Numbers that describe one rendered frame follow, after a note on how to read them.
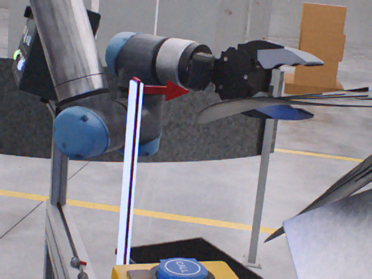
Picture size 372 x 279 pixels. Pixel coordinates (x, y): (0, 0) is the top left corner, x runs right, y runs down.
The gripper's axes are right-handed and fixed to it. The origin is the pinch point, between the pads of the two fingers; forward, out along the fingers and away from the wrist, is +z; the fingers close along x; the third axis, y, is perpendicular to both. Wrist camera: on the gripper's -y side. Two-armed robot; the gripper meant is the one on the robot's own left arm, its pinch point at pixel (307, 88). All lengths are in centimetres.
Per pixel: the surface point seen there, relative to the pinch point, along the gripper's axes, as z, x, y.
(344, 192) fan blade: 4.1, 14.3, 10.2
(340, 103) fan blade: 8.8, 0.6, -10.1
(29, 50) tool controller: -60, 3, 5
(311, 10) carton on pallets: -344, -73, 725
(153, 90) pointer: -8.2, 2.4, -22.3
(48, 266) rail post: -52, 44, 9
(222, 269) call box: 11.1, 14.6, -34.4
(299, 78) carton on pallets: -348, 17, 735
